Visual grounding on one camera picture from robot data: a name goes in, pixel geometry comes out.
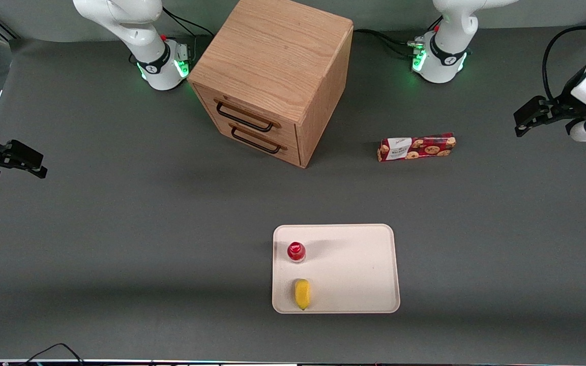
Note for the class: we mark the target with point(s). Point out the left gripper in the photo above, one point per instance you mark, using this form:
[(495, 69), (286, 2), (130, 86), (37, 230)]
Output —
[(560, 108)]

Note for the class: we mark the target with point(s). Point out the red cookie box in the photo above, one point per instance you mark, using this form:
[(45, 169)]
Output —
[(417, 147)]

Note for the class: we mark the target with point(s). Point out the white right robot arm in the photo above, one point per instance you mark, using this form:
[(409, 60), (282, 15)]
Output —
[(120, 20)]

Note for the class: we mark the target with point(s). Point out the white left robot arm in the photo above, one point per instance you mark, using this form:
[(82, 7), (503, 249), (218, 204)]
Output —
[(445, 46)]

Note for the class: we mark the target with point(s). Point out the beige plastic tray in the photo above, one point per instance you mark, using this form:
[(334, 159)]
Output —
[(354, 269)]

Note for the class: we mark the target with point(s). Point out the wooden two-drawer cabinet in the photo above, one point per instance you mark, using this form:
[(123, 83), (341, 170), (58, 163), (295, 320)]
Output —
[(272, 56)]

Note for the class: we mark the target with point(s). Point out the red capped bottle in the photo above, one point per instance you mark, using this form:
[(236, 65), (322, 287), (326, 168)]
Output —
[(296, 251)]

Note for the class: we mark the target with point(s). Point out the yellow toy banana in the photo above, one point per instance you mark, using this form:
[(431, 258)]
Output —
[(302, 294)]

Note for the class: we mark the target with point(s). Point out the black metal rail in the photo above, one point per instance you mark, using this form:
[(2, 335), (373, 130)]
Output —
[(5, 28)]

